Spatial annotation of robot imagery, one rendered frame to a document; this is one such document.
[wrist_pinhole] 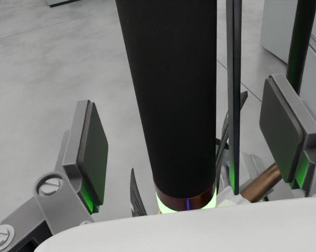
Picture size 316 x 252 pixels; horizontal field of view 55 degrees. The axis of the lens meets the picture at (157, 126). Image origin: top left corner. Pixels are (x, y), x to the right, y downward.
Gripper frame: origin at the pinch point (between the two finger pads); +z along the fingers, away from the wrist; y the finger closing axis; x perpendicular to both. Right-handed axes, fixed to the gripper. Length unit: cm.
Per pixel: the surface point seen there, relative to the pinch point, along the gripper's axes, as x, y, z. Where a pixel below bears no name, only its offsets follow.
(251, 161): -51, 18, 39
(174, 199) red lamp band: -3.5, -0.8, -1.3
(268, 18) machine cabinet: -128, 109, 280
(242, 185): -51, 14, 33
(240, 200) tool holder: -11.0, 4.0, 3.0
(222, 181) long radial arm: -51, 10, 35
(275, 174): -11.1, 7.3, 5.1
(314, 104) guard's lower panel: -91, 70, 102
